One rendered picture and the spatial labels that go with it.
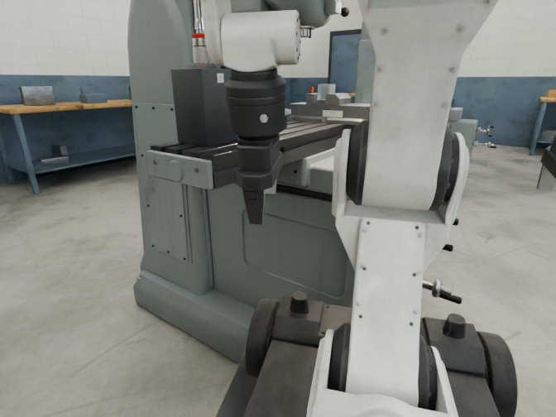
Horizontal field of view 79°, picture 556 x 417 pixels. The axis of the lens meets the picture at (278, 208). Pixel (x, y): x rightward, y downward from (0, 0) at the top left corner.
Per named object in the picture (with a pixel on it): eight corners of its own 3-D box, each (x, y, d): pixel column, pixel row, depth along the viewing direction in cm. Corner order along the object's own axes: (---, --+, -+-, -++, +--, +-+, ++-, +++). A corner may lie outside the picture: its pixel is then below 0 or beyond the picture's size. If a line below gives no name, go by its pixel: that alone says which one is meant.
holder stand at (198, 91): (262, 136, 103) (261, 64, 96) (207, 146, 87) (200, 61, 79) (233, 132, 110) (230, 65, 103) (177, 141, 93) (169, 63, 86)
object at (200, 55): (212, 64, 90) (210, 40, 88) (213, 63, 86) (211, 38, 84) (194, 64, 89) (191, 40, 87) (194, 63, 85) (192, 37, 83)
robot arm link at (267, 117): (285, 193, 49) (282, 111, 44) (222, 189, 51) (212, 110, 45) (297, 160, 60) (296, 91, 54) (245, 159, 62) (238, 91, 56)
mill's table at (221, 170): (384, 130, 173) (385, 114, 170) (209, 191, 78) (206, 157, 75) (342, 127, 185) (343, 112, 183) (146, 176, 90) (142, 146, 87)
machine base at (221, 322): (388, 328, 166) (393, 294, 159) (334, 423, 120) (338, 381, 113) (212, 260, 230) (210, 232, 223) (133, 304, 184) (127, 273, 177)
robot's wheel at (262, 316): (264, 400, 84) (263, 334, 77) (245, 395, 85) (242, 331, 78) (283, 342, 102) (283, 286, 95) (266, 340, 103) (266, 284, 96)
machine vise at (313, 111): (378, 122, 138) (381, 93, 134) (366, 126, 126) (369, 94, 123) (302, 117, 155) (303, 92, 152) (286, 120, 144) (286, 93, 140)
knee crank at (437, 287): (462, 299, 101) (466, 282, 99) (459, 309, 96) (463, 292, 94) (389, 276, 112) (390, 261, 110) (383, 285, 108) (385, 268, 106)
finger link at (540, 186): (555, 190, 58) (569, 159, 54) (534, 190, 59) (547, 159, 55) (550, 185, 59) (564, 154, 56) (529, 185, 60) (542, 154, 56)
